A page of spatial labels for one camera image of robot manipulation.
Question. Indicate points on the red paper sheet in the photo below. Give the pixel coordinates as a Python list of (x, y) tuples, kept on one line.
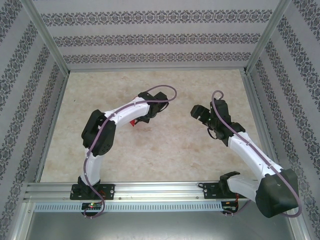
[(133, 123)]

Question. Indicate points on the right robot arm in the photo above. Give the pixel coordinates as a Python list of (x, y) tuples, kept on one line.
[(277, 195)]

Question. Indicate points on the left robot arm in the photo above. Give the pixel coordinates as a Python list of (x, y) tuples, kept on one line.
[(95, 167)]

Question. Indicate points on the grey metal sheet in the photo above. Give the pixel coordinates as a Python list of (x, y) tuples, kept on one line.
[(160, 227)]

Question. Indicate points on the small circuit board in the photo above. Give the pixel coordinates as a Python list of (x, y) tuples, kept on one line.
[(91, 206), (228, 208)]

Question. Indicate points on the aluminium frame crossbar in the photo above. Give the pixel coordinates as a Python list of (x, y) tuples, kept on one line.
[(157, 69)]

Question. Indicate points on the aluminium side rail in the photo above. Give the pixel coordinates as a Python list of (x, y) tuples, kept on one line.
[(52, 125), (257, 112)]

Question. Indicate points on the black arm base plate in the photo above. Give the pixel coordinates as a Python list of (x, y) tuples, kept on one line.
[(108, 191), (211, 191)]

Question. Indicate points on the aluminium mounting rail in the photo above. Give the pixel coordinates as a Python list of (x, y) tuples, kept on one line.
[(160, 191)]

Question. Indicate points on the aluminium frame post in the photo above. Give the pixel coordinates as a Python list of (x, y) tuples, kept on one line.
[(267, 35), (46, 35)]

